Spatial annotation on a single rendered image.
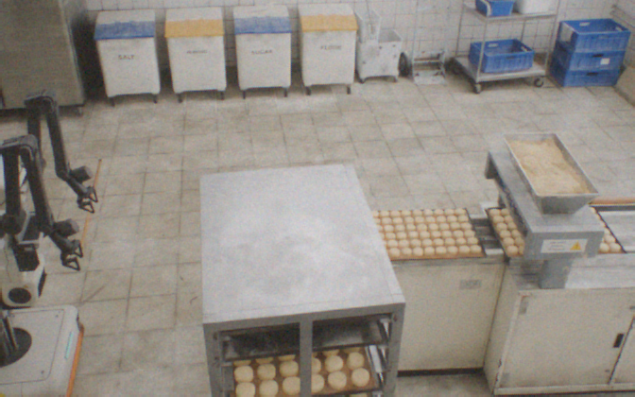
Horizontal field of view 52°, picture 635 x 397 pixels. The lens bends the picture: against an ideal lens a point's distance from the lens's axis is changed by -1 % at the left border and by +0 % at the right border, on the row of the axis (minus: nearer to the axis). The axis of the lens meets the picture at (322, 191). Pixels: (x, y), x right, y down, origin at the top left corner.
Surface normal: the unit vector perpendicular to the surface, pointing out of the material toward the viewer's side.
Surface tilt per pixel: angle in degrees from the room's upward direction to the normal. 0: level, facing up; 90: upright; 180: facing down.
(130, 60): 92
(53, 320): 0
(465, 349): 90
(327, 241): 0
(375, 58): 95
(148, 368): 0
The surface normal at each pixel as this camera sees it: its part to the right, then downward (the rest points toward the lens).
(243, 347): 0.02, -0.83
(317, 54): 0.08, 0.58
